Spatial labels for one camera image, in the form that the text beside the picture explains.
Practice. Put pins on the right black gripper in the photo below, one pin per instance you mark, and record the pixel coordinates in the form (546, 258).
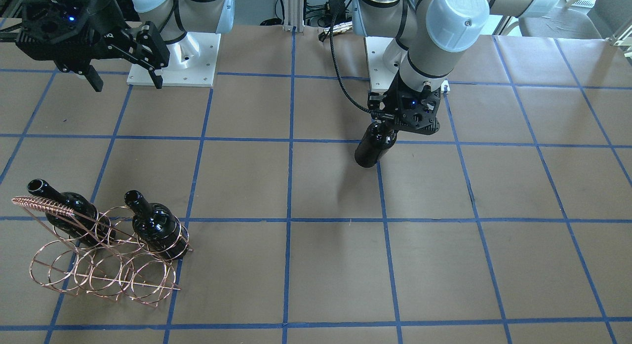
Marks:
(104, 19)

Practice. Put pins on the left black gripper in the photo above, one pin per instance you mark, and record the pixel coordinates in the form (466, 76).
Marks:
(379, 103)

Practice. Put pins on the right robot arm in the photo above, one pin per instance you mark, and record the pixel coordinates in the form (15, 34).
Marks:
(174, 19)

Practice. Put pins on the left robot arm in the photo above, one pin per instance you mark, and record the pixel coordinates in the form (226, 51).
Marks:
(431, 36)

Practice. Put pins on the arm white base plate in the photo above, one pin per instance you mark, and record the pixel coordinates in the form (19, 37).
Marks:
(192, 61)
(377, 62)

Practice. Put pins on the aluminium frame post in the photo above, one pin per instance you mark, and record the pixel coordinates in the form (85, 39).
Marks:
(293, 15)

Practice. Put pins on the copper wire wine basket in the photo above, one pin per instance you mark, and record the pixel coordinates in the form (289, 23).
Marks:
(114, 269)

